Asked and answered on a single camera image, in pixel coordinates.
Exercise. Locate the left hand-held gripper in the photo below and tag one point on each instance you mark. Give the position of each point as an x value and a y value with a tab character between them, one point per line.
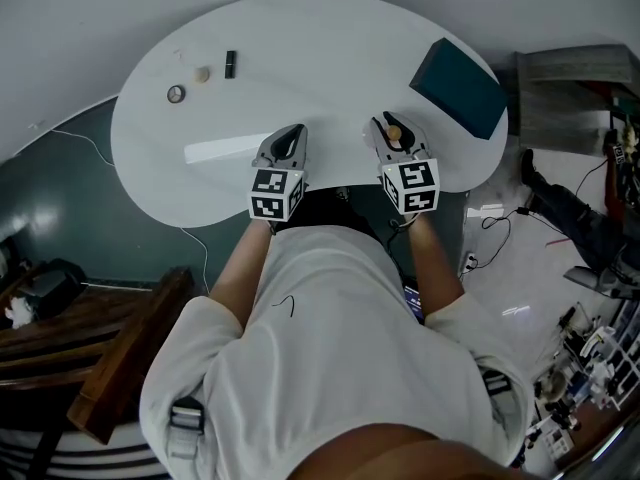
270	193

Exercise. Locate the black bag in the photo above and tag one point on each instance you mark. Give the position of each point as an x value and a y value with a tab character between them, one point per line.
57	285

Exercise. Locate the person's white shirt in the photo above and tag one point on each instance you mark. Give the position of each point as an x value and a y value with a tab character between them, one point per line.
320	328

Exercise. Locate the white power strip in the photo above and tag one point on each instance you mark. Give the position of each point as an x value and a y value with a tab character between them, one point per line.
469	262

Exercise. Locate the small black tube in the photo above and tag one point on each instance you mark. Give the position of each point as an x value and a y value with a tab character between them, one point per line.
230	64

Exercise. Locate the person's left forearm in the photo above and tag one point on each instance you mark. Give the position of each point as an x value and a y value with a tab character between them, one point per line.
240	278

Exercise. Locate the small round beige cap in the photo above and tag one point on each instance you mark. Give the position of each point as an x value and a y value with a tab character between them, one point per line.
202	75

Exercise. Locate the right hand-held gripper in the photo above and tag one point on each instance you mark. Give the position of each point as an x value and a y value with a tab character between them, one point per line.
415	183

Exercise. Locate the phone with blue screen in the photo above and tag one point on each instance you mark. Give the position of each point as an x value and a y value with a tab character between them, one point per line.
414	300

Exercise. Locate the dark green box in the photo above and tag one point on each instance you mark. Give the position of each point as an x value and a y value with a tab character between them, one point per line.
457	88

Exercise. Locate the person's right forearm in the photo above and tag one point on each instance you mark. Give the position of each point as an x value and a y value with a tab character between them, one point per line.
432	268

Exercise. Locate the grey wooden shelf desk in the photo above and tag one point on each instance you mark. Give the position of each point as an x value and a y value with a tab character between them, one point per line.
565	98

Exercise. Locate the black stool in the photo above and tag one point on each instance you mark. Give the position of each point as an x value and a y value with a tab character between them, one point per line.
330	208

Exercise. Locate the white oval table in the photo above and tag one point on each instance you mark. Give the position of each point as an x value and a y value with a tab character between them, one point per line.
310	68

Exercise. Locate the small orange round object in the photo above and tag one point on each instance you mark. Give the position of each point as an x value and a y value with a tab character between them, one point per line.
395	133

